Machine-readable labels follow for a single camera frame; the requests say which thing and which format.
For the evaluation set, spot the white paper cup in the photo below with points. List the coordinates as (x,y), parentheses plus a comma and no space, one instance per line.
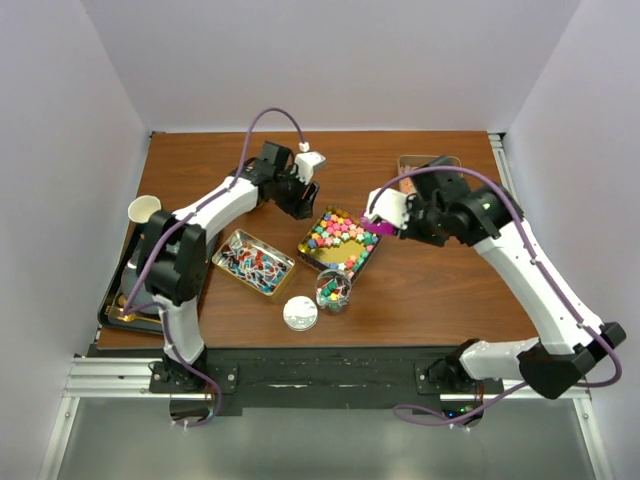
(142,208)

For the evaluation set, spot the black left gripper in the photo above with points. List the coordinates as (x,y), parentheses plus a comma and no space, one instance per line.
(301,208)

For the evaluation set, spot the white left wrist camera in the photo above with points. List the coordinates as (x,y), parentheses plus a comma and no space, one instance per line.
(307,164)

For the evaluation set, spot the purple plastic scoop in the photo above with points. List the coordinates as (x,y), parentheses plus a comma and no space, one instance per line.
(378,226)

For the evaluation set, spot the gold lollipop tin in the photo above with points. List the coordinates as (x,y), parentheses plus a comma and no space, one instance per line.
(255,264)

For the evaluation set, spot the silver popsicle candy tin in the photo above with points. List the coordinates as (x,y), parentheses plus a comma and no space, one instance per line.
(407,170)

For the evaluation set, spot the silver jar lid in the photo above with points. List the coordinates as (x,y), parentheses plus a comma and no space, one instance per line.
(300,313)

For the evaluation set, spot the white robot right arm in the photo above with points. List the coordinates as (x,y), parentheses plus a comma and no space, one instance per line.
(570,338)

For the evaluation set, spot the star candy tin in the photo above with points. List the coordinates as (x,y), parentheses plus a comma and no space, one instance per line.
(338,240)

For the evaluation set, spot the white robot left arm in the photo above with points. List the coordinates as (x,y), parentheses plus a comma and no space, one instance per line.
(170,269)

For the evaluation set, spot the clear glass jar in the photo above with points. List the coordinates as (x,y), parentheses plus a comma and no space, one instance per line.
(333,290)

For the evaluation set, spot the grey blue plate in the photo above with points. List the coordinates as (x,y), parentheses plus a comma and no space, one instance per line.
(132,285)

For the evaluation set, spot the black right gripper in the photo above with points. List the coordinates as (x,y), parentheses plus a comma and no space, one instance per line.
(410,231)

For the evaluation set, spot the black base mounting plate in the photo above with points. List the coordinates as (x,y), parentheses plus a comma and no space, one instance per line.
(306,378)

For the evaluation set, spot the gold fork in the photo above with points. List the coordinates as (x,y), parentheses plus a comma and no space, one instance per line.
(117,313)

